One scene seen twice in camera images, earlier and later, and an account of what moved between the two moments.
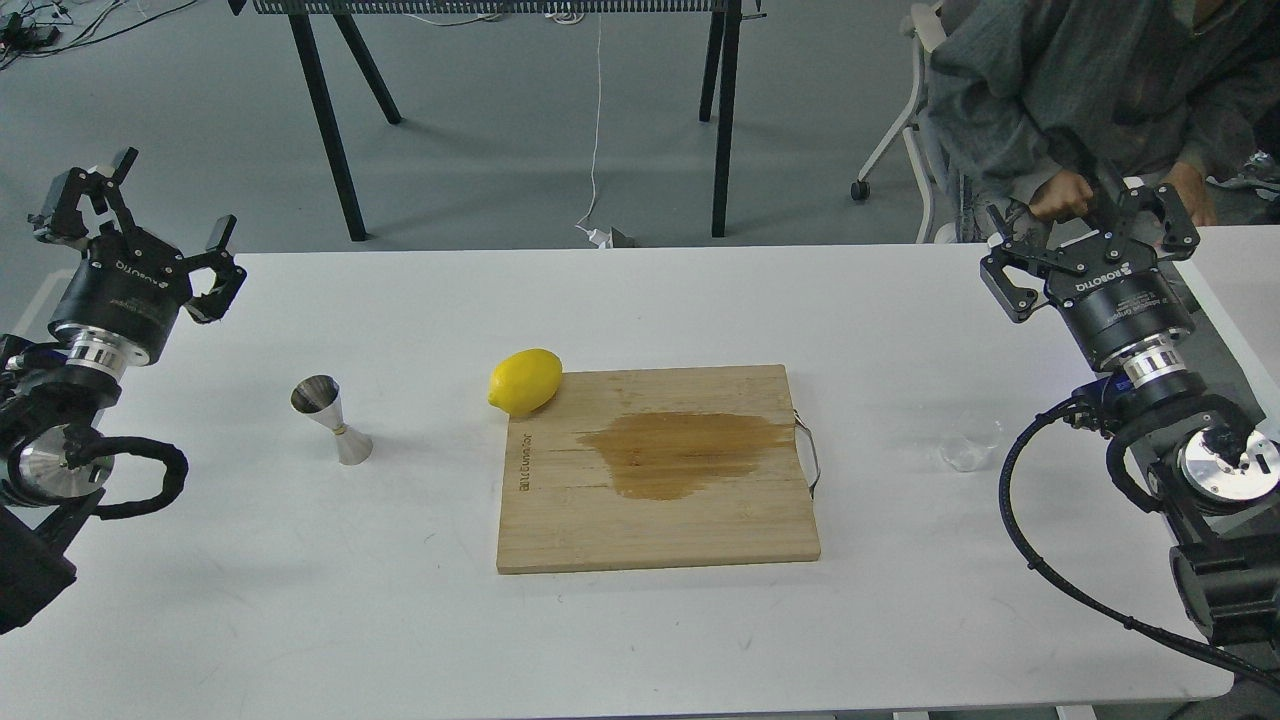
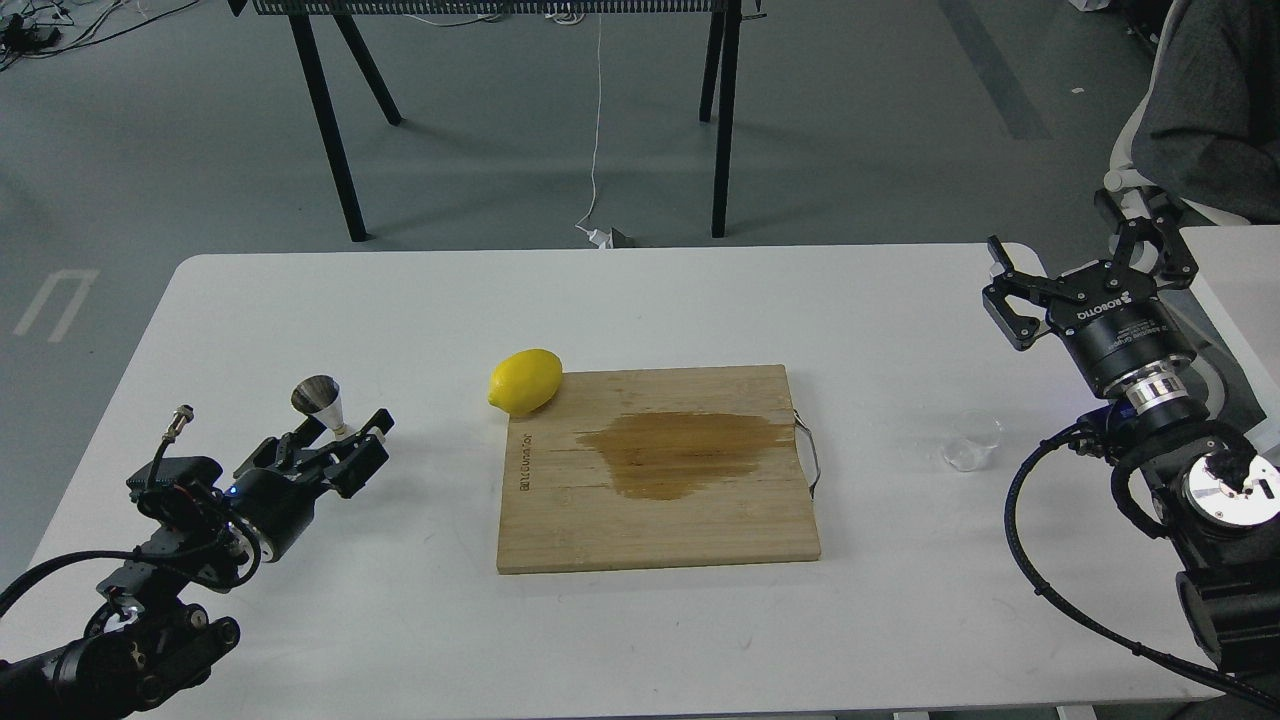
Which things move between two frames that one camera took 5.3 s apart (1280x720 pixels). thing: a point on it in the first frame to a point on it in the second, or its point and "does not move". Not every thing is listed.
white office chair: x=924 y=25 to x=1124 y=177
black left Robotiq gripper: x=130 y=286 to x=276 y=501
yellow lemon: x=525 y=381 does not move
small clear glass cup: x=980 y=432 does not move
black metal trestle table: x=722 y=54 does not move
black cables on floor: x=33 y=27 does not move
